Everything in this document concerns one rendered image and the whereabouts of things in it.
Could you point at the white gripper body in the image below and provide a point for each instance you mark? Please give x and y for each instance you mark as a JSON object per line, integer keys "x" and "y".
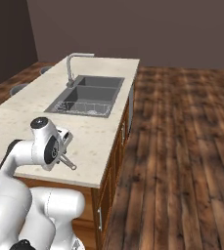
{"x": 66, "y": 138}

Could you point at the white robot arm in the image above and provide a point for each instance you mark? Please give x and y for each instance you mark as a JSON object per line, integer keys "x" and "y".
{"x": 9, "y": 201}

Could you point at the grey double sink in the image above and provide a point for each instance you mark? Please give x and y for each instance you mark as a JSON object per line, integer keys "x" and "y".
{"x": 90, "y": 94}

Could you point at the wooden cupboard door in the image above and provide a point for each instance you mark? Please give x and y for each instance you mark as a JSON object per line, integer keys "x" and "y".
{"x": 105, "y": 208}
{"x": 118, "y": 156}

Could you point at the grey metal tap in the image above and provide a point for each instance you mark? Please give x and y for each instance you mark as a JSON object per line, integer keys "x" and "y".
{"x": 70, "y": 70}

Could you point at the grey round stool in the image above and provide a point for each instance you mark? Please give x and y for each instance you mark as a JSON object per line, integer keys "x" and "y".
{"x": 17, "y": 88}
{"x": 45, "y": 69}

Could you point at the grey dishwasher front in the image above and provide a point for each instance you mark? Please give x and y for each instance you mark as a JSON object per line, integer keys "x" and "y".
{"x": 131, "y": 104}

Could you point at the wooden island cabinet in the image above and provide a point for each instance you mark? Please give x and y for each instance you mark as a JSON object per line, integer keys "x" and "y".
{"x": 84, "y": 224}

